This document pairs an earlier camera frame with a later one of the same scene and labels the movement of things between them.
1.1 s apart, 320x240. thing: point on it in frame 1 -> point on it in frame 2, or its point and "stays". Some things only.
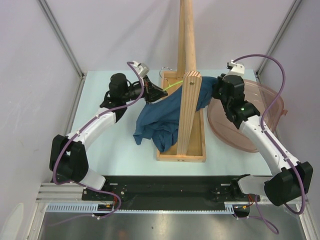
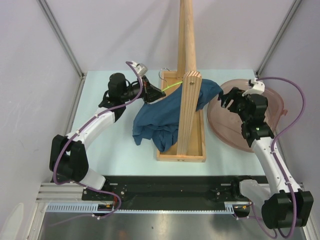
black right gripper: [215, 93] -> [236, 94]
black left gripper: [151, 92] stays
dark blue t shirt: [159, 120] stays
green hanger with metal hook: [169, 86] stays
